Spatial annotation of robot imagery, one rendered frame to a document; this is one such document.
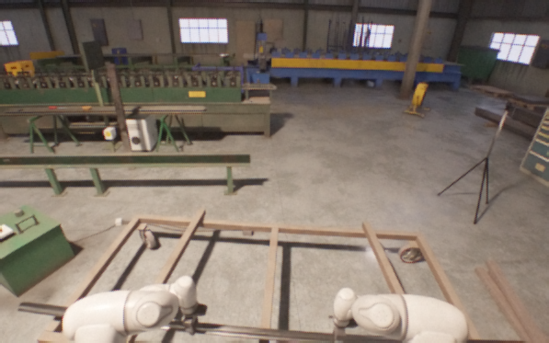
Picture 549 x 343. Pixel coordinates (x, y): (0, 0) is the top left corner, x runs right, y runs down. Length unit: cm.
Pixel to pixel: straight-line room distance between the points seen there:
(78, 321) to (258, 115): 433
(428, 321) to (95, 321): 96
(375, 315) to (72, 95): 549
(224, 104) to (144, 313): 422
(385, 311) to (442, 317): 17
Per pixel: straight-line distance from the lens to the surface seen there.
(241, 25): 1293
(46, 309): 222
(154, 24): 1418
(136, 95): 525
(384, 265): 224
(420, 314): 97
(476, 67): 1378
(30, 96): 616
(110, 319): 101
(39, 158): 411
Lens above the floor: 189
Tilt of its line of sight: 29 degrees down
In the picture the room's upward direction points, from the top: 2 degrees clockwise
